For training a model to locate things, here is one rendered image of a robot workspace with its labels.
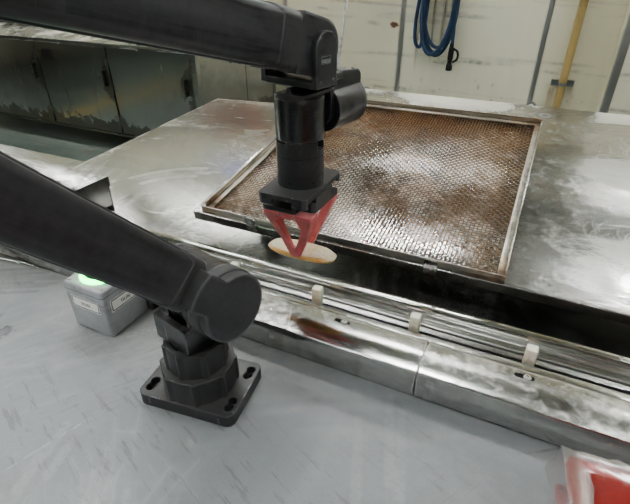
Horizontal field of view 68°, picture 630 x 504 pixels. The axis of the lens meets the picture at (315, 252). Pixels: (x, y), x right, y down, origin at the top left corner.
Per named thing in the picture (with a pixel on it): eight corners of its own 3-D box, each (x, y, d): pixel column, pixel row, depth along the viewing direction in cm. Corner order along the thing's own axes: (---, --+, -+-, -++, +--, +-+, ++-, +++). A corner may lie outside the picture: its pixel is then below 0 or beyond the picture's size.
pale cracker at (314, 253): (263, 250, 64) (262, 243, 63) (276, 238, 67) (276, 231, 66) (329, 267, 60) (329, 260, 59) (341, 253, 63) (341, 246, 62)
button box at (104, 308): (78, 341, 68) (56, 279, 62) (119, 311, 74) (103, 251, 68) (120, 359, 65) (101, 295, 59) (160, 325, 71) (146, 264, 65)
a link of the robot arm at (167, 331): (160, 345, 53) (190, 367, 50) (142, 270, 47) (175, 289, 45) (221, 306, 59) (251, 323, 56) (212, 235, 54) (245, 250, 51)
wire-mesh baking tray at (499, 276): (202, 212, 81) (200, 205, 81) (321, 100, 115) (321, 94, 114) (503, 284, 63) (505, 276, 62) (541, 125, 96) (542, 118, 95)
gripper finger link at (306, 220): (334, 244, 64) (335, 181, 59) (311, 270, 59) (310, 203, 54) (290, 234, 67) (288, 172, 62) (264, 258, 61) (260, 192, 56)
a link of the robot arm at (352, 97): (253, 26, 50) (316, 31, 46) (319, 17, 58) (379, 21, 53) (261, 135, 56) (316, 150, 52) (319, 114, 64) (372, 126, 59)
